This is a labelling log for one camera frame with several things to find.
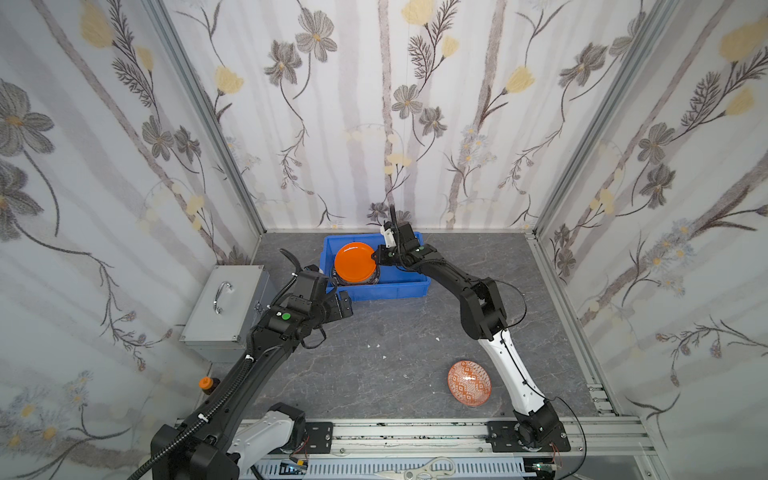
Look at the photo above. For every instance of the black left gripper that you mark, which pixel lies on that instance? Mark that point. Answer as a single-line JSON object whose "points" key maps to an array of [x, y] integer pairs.
{"points": [[341, 305]]}

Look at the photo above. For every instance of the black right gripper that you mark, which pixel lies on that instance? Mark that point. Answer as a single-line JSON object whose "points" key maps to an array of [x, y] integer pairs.
{"points": [[383, 255]]}

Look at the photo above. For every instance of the orange glossy plate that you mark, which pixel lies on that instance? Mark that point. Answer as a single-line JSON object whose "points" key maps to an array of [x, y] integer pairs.
{"points": [[354, 263]]}

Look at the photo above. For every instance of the orange patterned bowl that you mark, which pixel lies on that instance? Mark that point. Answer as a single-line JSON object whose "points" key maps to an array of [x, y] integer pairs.
{"points": [[469, 383]]}

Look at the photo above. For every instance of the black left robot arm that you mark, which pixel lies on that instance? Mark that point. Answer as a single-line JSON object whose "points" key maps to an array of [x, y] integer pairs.
{"points": [[200, 447]]}

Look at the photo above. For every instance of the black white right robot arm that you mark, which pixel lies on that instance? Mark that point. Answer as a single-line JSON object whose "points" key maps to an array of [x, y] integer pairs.
{"points": [[484, 319]]}

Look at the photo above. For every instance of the blue plastic bin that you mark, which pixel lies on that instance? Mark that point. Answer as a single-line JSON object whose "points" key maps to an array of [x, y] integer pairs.
{"points": [[391, 283]]}

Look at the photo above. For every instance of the grey metal box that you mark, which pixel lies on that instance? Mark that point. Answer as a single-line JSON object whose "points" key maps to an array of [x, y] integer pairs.
{"points": [[230, 304]]}

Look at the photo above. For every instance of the orange cap brown bottle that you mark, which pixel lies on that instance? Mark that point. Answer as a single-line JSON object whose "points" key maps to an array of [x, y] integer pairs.
{"points": [[208, 384]]}

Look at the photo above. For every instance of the white scissors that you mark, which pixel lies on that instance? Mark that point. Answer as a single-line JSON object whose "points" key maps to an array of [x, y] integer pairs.
{"points": [[437, 468]]}

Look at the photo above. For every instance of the aluminium frame rail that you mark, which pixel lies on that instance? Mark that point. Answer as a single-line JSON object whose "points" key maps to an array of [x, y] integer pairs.
{"points": [[598, 389]]}

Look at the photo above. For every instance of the front aluminium mounting rail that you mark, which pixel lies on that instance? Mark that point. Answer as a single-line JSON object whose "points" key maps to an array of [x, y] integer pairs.
{"points": [[278, 447]]}

